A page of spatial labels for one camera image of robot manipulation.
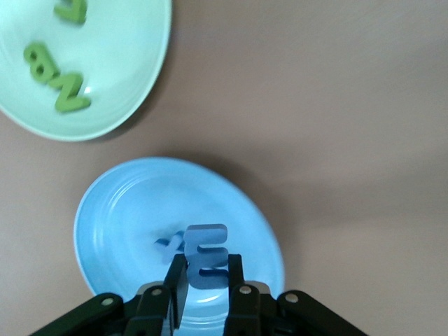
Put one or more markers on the green letter N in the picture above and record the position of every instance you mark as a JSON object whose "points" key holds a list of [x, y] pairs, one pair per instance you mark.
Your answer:
{"points": [[68, 101]]}

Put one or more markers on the green letter B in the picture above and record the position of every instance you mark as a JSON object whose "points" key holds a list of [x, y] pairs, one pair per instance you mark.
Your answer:
{"points": [[36, 71]]}

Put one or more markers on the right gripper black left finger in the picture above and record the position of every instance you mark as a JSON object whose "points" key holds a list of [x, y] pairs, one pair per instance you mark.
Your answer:
{"points": [[175, 297]]}

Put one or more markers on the blue letter E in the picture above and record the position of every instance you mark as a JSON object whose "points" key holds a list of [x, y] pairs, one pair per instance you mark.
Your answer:
{"points": [[206, 276]]}

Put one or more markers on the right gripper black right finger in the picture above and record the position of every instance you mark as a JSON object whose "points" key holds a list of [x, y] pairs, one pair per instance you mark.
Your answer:
{"points": [[245, 311]]}

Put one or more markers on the blue plate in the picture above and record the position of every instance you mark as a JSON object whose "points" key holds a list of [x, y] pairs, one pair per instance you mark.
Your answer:
{"points": [[140, 210]]}

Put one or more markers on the blue letter X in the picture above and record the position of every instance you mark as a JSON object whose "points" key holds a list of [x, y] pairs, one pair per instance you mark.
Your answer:
{"points": [[169, 246]]}

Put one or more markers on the green letter U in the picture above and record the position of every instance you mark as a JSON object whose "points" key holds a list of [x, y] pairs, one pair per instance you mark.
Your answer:
{"points": [[71, 14]]}

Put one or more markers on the brown table cover sheet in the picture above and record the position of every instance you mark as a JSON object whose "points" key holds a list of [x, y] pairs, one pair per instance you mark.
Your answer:
{"points": [[315, 105]]}

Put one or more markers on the light green plate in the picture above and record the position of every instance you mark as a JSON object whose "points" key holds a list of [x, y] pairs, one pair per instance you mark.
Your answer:
{"points": [[115, 52]]}

